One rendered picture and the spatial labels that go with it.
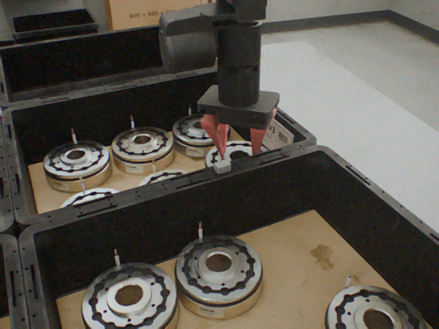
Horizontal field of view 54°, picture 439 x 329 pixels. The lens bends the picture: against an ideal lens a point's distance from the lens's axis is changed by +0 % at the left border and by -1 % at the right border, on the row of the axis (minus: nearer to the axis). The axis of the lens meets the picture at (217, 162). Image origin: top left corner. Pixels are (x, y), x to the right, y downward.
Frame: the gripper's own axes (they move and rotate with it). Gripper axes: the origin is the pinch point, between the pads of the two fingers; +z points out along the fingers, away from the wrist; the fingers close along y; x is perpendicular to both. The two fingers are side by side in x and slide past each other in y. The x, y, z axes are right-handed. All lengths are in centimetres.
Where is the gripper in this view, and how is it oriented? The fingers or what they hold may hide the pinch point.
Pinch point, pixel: (239, 153)
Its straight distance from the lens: 64.7
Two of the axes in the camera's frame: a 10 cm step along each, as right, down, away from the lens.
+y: 9.4, 1.6, -2.9
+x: 3.3, -5.3, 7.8
